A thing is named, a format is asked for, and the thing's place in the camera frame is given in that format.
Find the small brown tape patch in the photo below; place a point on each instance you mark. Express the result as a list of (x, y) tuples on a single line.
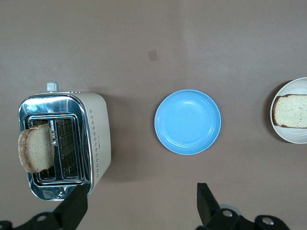
[(152, 55)]

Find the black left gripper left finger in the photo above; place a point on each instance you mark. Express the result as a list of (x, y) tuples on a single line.
[(72, 210)]

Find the brown bread slice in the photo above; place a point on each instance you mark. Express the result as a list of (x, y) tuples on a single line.
[(292, 111), (36, 148)]

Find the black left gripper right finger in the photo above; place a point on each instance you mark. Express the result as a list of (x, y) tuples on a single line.
[(208, 210)]

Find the beige plate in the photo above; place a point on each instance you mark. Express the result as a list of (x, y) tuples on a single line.
[(292, 136)]

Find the blue plate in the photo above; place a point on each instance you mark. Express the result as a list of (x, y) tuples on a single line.
[(187, 122)]

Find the cream and chrome toaster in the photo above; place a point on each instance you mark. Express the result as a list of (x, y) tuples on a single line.
[(100, 134)]

